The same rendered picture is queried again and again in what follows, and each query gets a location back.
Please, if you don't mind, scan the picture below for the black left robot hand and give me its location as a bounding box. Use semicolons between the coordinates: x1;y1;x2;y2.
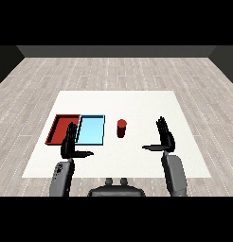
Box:
60;121;95;160

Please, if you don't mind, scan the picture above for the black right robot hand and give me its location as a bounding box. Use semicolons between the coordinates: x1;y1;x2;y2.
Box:
141;115;176;153

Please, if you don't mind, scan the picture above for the red shallow open box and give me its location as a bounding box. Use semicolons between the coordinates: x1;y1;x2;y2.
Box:
45;113;81;147

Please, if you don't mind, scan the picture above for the light blue shallow open box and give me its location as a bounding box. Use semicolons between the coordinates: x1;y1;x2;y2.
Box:
74;114;106;147

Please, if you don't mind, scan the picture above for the small red can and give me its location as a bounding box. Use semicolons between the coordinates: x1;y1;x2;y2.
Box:
116;118;128;139

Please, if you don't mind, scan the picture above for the dark grey robot body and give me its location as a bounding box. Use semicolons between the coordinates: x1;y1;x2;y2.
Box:
87;178;147;198

